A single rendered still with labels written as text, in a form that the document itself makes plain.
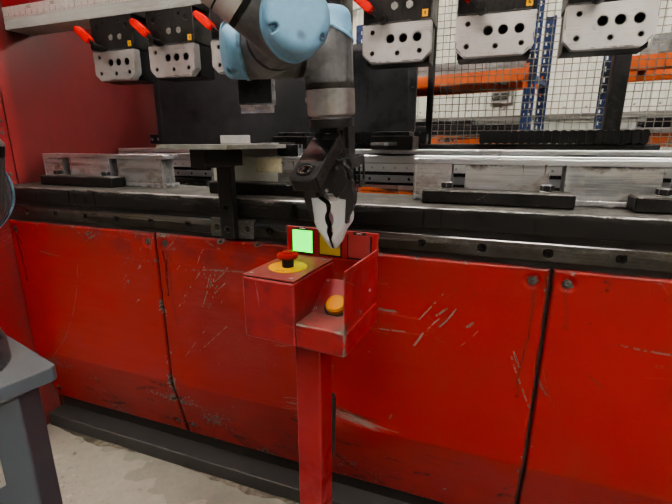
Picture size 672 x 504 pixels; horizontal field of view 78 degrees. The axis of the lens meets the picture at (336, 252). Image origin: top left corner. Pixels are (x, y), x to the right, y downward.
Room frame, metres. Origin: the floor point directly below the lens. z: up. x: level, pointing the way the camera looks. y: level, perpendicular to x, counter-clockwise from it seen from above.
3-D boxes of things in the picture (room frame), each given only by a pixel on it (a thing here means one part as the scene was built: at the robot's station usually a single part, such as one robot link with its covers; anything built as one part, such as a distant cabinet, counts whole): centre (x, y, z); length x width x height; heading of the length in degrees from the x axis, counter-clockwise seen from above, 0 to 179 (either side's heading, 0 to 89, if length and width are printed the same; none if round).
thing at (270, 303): (0.73, 0.04, 0.75); 0.20 x 0.16 x 0.18; 65
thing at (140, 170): (1.34, 0.72, 0.92); 0.50 x 0.06 x 0.10; 70
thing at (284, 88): (1.71, 0.25, 1.12); 1.13 x 0.02 x 0.44; 70
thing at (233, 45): (0.63, 0.10, 1.13); 0.11 x 0.11 x 0.08; 22
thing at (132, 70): (1.30, 0.61, 1.26); 0.15 x 0.09 x 0.17; 70
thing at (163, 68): (1.23, 0.42, 1.26); 0.15 x 0.09 x 0.17; 70
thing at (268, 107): (1.15, 0.21, 1.13); 0.10 x 0.02 x 0.10; 70
